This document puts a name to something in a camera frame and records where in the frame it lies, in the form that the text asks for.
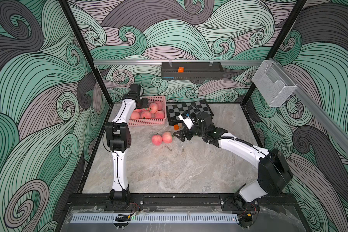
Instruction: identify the pink perforated plastic basket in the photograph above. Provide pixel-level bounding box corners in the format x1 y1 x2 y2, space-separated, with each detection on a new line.
128 96 167 126

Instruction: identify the aluminium wall rail right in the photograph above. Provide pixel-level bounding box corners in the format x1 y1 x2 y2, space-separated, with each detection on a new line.
268 58 348 155

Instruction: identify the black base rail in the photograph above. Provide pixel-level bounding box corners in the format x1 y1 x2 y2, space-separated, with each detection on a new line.
66 193 297 212

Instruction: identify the black wall shelf tray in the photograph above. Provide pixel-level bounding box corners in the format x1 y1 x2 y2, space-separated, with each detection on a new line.
161 62 224 83

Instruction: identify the black folding chess board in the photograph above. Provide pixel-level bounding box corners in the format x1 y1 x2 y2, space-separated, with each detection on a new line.
165 100 214 127

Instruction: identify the clear acrylic wall holder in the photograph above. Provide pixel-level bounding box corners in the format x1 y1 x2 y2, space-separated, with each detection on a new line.
252 60 297 108

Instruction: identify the aluminium wall rail back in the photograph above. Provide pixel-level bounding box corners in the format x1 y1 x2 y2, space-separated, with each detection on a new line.
93 59 263 66

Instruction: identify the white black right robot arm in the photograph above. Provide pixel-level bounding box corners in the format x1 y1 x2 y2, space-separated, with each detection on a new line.
174 113 293 210

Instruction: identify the black frame post left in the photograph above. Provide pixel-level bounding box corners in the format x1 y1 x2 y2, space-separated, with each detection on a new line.
59 0 114 109

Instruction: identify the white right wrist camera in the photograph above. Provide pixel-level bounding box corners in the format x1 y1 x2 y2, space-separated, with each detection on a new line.
178 113 198 130

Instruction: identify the white vented cable duct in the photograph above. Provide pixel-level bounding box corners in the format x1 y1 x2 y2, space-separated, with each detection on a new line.
70 213 239 224

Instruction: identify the peach pale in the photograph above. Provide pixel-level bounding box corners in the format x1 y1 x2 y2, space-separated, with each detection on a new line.
162 131 173 144

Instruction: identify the peach with leaf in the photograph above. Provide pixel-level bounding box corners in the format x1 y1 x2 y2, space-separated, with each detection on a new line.
149 103 159 114
155 110 165 119

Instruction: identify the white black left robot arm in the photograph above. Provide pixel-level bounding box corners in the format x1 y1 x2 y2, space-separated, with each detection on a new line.
105 84 148 206

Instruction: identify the aluminium wall rail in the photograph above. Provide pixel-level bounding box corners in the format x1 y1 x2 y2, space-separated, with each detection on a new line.
268 58 348 155
93 59 263 66

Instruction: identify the peach with leaf back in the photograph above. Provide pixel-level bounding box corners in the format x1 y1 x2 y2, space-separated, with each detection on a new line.
155 110 165 119

